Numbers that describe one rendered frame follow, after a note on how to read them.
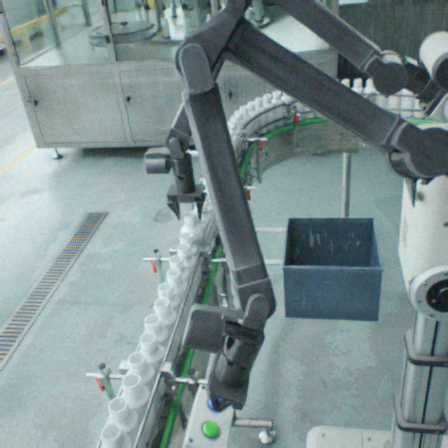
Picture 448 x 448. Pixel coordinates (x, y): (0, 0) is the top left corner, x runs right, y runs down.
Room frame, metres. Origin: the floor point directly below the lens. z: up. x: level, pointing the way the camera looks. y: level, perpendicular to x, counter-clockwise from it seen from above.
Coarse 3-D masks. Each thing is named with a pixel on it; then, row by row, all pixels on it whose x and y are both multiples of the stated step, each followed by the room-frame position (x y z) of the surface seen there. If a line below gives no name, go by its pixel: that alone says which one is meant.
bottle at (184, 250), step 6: (180, 246) 1.21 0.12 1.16; (186, 246) 1.21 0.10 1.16; (180, 252) 1.18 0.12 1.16; (186, 252) 1.18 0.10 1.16; (186, 258) 1.18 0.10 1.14; (192, 258) 1.19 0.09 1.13; (186, 264) 1.17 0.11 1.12; (192, 264) 1.17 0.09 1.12; (192, 270) 1.17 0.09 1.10; (198, 276) 1.19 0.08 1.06; (192, 282) 1.17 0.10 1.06; (192, 288) 1.17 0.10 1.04
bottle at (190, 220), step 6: (186, 216) 1.31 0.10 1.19; (192, 216) 1.31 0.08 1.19; (186, 222) 1.30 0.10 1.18; (192, 222) 1.30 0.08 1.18; (186, 228) 1.30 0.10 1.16; (192, 228) 1.29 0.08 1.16; (198, 228) 1.30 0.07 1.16; (192, 234) 1.28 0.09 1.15; (198, 234) 1.29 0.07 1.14; (204, 234) 1.30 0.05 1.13; (198, 240) 1.28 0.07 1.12; (198, 246) 1.29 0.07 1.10
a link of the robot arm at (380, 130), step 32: (224, 32) 0.80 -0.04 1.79; (256, 32) 0.81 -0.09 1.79; (256, 64) 0.79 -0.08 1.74; (288, 64) 0.79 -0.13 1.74; (320, 96) 0.77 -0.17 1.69; (352, 96) 0.77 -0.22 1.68; (352, 128) 0.75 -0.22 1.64; (384, 128) 0.74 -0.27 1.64; (416, 128) 0.72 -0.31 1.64; (384, 160) 0.79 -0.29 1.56; (416, 160) 0.70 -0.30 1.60
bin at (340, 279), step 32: (288, 224) 1.59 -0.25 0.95; (320, 224) 1.61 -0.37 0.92; (352, 224) 1.59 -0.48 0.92; (288, 256) 1.53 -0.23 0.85; (320, 256) 1.61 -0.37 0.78; (352, 256) 1.59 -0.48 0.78; (288, 288) 1.34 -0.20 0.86; (320, 288) 1.32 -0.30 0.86; (352, 288) 1.29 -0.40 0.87; (352, 320) 1.29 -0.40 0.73
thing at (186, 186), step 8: (176, 176) 1.29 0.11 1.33; (184, 176) 1.29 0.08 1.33; (192, 176) 1.30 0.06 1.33; (176, 184) 1.30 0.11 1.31; (184, 184) 1.29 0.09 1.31; (192, 184) 1.30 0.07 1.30; (200, 184) 1.33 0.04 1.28; (168, 192) 1.31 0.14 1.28; (176, 192) 1.30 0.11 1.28; (184, 192) 1.29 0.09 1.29; (192, 192) 1.29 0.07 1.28; (200, 192) 1.29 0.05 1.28
